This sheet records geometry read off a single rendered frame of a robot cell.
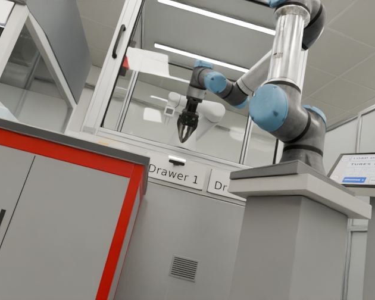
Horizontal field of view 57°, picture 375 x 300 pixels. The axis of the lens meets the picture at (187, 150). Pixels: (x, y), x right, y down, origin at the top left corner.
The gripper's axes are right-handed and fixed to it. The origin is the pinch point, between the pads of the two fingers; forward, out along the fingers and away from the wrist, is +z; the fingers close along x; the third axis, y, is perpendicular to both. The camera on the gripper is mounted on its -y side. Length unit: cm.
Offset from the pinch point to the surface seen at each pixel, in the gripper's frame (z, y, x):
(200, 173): 14.0, -1.6, 12.2
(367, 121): -16, -140, 152
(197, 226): 34.3, 10.6, 16.4
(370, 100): -28, -275, 220
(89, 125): 7.5, -8.6, -43.3
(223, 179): 13.9, -1.5, 23.4
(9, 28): -26, -4, -82
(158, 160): 13.2, -2.2, -8.0
